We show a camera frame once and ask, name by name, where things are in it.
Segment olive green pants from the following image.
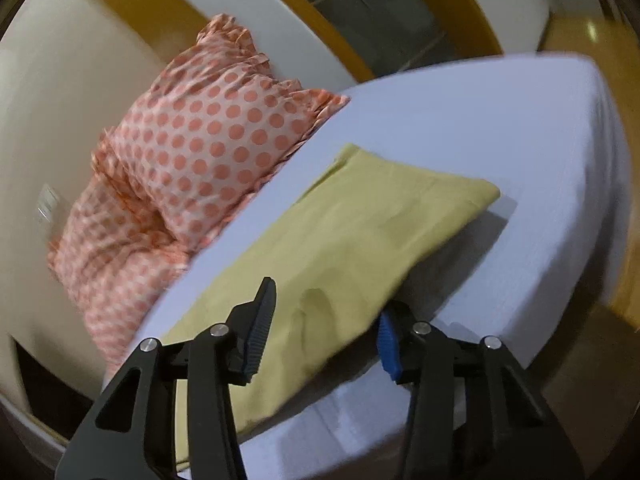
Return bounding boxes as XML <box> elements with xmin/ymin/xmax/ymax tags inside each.
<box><xmin>166</xmin><ymin>144</ymin><xmax>499</xmax><ymax>432</ymax></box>

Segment white bed mattress sheet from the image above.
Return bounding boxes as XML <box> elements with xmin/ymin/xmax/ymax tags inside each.
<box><xmin>102</xmin><ymin>53</ymin><xmax>634</xmax><ymax>480</ymax></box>

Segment left polka dot pillow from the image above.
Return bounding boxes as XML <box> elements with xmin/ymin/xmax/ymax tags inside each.
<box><xmin>48</xmin><ymin>174</ymin><xmax>189</xmax><ymax>374</ymax></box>

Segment polka dot pillow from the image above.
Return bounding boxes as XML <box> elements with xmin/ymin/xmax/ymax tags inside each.
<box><xmin>48</xmin><ymin>174</ymin><xmax>189</xmax><ymax>374</ymax></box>
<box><xmin>93</xmin><ymin>14</ymin><xmax>349</xmax><ymax>254</ymax></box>

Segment right polka dot pillow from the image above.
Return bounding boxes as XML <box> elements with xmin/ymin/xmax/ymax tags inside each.
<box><xmin>93</xmin><ymin>14</ymin><xmax>349</xmax><ymax>254</ymax></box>

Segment wooden framed glass door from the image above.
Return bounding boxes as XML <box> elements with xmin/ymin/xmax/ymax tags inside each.
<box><xmin>280</xmin><ymin>0</ymin><xmax>503</xmax><ymax>82</ymax></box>

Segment wooden bed frame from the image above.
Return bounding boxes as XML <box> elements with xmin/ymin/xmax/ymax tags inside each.
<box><xmin>528</xmin><ymin>306</ymin><xmax>639</xmax><ymax>474</ymax></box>

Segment white wall switch plate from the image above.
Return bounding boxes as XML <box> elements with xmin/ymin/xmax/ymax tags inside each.
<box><xmin>35</xmin><ymin>183</ymin><xmax>60</xmax><ymax>224</ymax></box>

